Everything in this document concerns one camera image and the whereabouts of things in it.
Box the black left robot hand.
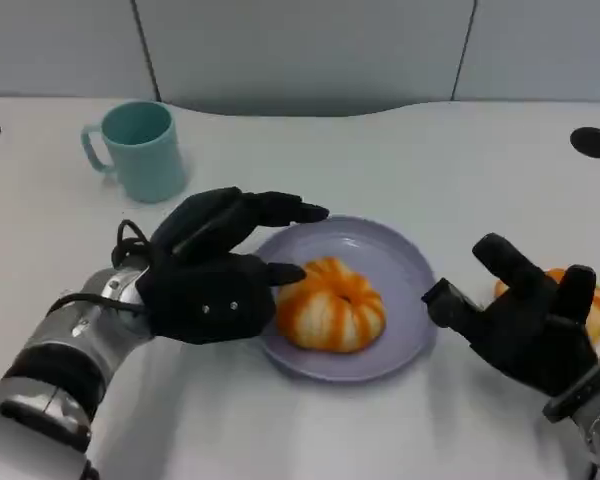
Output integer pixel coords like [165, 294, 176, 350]
[134, 186, 331, 346]

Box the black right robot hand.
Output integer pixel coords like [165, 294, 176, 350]
[421, 232, 600, 401]

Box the orange and white bread roll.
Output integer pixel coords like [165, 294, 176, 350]
[494, 268, 600, 346]
[275, 256, 387, 355]

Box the lilac plate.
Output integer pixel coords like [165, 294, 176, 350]
[252, 214, 437, 384]

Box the pale green mug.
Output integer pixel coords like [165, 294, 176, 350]
[81, 100, 190, 204]

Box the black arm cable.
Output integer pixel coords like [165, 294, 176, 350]
[44, 219, 156, 319]

